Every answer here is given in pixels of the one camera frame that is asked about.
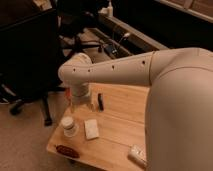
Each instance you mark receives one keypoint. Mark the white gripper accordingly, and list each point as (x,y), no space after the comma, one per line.
(80,95)

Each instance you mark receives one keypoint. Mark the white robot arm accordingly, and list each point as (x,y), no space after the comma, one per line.
(179,108)

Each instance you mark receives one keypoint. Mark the black marker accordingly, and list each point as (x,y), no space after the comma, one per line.
(100,102)

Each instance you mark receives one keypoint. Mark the orange bowl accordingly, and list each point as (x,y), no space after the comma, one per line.
(68,94)

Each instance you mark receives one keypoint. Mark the wooden table board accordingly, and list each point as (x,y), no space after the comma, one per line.
(120,124)

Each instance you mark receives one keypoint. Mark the black swivel chair base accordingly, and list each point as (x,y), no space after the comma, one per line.
(78,46)

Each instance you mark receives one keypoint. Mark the dark red oblong object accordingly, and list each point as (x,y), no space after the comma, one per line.
(67,151)

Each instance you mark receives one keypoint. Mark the white crumpled object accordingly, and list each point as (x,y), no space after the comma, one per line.
(136,155)

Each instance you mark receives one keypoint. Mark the black office chair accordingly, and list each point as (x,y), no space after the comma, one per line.
(30,56)

